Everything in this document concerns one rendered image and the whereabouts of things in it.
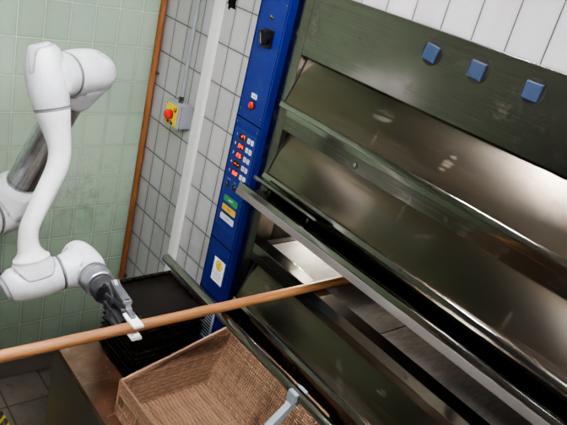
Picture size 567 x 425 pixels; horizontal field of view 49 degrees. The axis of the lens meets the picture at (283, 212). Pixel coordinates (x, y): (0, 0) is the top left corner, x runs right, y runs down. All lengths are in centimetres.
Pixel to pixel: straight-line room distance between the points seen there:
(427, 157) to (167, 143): 139
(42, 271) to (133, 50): 124
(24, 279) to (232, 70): 107
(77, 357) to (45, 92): 116
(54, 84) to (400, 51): 96
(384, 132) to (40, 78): 96
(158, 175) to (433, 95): 152
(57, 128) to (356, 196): 89
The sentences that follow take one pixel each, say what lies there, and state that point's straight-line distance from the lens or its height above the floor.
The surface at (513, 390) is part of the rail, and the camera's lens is 156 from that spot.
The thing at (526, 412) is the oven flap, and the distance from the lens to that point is 156.
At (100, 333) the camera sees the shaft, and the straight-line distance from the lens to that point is 171.
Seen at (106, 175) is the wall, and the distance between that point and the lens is 299.
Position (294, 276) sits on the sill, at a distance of 219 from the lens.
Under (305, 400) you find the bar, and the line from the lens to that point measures 169.
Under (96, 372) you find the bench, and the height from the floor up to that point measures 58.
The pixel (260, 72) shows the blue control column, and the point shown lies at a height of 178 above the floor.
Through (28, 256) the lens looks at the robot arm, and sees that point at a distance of 191.
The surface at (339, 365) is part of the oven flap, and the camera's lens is 212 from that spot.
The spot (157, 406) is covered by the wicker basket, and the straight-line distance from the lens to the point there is 244.
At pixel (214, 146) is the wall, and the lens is 251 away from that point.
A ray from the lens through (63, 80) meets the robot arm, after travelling 187.
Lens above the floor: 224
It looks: 24 degrees down
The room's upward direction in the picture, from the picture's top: 15 degrees clockwise
